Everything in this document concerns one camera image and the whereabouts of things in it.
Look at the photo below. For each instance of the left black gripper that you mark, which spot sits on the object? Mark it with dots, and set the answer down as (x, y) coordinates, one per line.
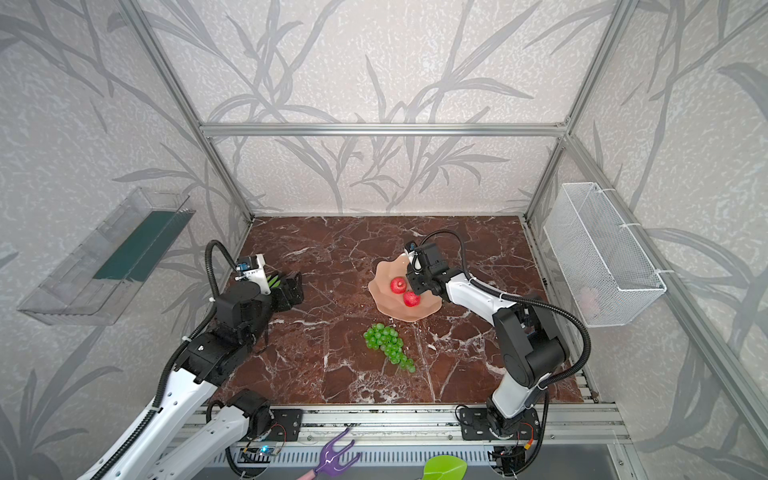
(282, 294)

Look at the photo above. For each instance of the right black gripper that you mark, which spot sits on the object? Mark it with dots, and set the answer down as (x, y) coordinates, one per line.
(419, 282)

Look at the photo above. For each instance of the red fake apple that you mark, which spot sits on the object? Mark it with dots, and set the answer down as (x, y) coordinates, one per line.
(398, 285)
(410, 299)

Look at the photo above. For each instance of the green fake grape bunch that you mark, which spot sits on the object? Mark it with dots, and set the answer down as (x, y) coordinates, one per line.
(387, 340)

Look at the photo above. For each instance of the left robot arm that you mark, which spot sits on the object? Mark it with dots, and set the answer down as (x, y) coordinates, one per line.
(199, 366)

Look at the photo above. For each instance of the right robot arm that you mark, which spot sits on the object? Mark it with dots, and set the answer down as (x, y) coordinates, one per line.
(530, 340)

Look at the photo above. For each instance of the pink scalloped fruit bowl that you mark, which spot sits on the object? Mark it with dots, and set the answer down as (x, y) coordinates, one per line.
(393, 295)

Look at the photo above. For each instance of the pink item in basket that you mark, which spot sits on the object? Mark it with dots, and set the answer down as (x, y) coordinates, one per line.
(588, 300)

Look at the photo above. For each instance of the purple plastic hand rake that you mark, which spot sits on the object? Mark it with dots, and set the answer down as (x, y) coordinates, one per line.
(330, 458)

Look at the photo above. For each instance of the green plastic trowel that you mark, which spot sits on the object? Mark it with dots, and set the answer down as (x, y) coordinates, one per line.
(444, 467)

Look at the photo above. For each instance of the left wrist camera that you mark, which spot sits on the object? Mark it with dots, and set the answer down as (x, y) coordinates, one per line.
(251, 269)

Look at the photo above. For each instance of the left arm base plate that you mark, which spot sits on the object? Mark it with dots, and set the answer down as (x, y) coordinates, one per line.
(279, 425)

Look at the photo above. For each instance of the aluminium front rail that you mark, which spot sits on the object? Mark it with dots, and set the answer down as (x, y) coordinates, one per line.
(435, 424)

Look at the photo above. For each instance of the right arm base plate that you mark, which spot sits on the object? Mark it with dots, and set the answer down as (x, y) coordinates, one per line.
(487, 424)

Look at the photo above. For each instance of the white wire mesh basket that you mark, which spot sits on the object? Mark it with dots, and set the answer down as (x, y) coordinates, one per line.
(595, 247)

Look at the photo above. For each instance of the clear plastic wall shelf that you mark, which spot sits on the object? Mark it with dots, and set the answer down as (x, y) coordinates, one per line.
(95, 283)

